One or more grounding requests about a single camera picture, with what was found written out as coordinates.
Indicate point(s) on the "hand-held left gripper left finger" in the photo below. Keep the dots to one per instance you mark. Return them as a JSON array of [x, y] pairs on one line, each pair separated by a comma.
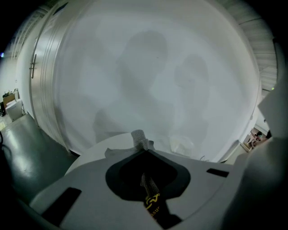
[[90, 197]]

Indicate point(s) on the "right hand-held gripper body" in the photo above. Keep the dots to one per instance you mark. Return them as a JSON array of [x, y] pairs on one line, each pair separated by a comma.
[[265, 179]]

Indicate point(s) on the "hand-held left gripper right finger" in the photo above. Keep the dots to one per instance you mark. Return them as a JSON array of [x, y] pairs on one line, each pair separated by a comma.
[[202, 184]]

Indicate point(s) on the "white low cabinet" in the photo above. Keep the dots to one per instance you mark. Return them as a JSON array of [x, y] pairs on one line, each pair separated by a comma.
[[14, 110]]

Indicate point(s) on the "white door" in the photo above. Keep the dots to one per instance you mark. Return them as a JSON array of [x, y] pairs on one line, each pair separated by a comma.
[[45, 78]]

